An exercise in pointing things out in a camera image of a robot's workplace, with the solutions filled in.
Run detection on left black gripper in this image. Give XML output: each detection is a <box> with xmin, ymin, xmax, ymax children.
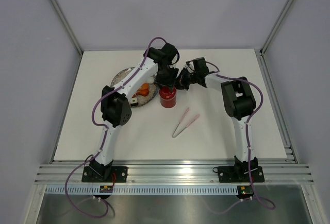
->
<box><xmin>154</xmin><ymin>65</ymin><xmax>178</xmax><ymax>92</ymax></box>

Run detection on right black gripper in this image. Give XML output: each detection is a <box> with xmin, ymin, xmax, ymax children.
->
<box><xmin>172</xmin><ymin>68</ymin><xmax>199</xmax><ymax>91</ymax></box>

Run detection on silver tin lid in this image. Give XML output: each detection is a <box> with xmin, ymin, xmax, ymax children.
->
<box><xmin>159</xmin><ymin>87</ymin><xmax>176</xmax><ymax>101</ymax></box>

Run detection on pink metal tongs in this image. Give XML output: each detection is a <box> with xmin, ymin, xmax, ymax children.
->
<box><xmin>172</xmin><ymin>108</ymin><xmax>200</xmax><ymax>139</ymax></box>

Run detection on red cylindrical tin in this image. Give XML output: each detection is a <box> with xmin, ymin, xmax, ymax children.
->
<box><xmin>160</xmin><ymin>95</ymin><xmax>176</xmax><ymax>108</ymax></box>

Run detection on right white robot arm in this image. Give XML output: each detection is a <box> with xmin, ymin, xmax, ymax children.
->
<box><xmin>175</xmin><ymin>58</ymin><xmax>259</xmax><ymax>181</ymax></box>

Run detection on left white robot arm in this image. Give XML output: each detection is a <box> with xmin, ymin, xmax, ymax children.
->
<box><xmin>89</xmin><ymin>43</ymin><xmax>179</xmax><ymax>182</ymax></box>

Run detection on speckled round plate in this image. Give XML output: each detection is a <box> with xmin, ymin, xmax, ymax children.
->
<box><xmin>110</xmin><ymin>67</ymin><xmax>159</xmax><ymax>108</ymax></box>

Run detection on sushi roll piece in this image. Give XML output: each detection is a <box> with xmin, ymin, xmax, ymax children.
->
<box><xmin>130</xmin><ymin>97</ymin><xmax>139</xmax><ymax>106</ymax></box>

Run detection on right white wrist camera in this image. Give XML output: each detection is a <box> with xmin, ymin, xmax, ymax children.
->
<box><xmin>184</xmin><ymin>61</ymin><xmax>194</xmax><ymax>71</ymax></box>

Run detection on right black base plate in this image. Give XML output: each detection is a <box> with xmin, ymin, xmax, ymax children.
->
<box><xmin>217</xmin><ymin>166</ymin><xmax>265</xmax><ymax>183</ymax></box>

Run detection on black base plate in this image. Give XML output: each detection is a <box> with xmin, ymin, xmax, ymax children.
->
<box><xmin>81</xmin><ymin>166</ymin><xmax>128</xmax><ymax>183</ymax></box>
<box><xmin>217</xmin><ymin>166</ymin><xmax>265</xmax><ymax>183</ymax></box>

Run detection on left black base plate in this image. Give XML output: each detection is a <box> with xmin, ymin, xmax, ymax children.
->
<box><xmin>81</xmin><ymin>166</ymin><xmax>128</xmax><ymax>183</ymax></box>

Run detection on right aluminium frame post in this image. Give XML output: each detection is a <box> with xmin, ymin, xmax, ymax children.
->
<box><xmin>259</xmin><ymin>0</ymin><xmax>295</xmax><ymax>56</ymax></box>

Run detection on aluminium frame post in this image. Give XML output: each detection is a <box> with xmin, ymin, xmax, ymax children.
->
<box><xmin>259</xmin><ymin>0</ymin><xmax>295</xmax><ymax>56</ymax></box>
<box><xmin>49</xmin><ymin>0</ymin><xmax>84</xmax><ymax>58</ymax></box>

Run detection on left aluminium frame post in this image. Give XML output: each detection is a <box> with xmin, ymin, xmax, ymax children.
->
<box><xmin>49</xmin><ymin>0</ymin><xmax>84</xmax><ymax>58</ymax></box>

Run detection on aluminium mounting rail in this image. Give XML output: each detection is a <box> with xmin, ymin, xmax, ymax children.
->
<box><xmin>34</xmin><ymin>160</ymin><xmax>314</xmax><ymax>185</ymax></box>

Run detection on white slotted cable duct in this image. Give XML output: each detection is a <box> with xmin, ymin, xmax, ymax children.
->
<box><xmin>45</xmin><ymin>185</ymin><xmax>238</xmax><ymax>196</ymax></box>

